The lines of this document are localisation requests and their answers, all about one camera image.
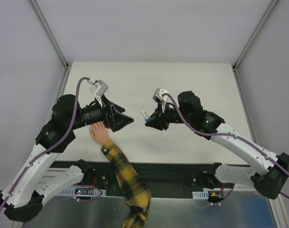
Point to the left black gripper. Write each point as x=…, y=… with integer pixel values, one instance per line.
x=109, y=116

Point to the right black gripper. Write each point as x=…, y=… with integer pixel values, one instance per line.
x=160, y=118

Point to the blue nail polish bottle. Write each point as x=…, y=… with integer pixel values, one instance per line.
x=148, y=119

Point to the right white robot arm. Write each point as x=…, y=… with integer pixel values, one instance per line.
x=266, y=171

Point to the yellow plaid sleeve forearm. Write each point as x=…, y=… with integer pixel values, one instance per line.
x=135, y=191

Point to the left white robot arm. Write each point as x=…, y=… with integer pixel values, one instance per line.
x=25, y=197

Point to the mannequin hand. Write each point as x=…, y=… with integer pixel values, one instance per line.
x=99, y=133

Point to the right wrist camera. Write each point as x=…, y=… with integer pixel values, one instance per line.
x=160, y=95

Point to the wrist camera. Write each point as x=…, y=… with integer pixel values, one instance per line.
x=98, y=88
x=160, y=95

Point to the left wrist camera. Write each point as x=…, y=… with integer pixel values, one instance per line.
x=98, y=88

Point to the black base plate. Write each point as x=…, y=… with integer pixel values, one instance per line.
x=165, y=180

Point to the left aluminium frame post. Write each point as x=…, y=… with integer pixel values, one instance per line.
x=48, y=32

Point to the aluminium frame post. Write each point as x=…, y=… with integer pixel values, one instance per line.
x=256, y=31
x=48, y=32

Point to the right white cable duct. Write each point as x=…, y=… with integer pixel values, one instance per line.
x=200, y=195

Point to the right aluminium frame post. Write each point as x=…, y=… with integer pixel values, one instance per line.
x=256, y=31

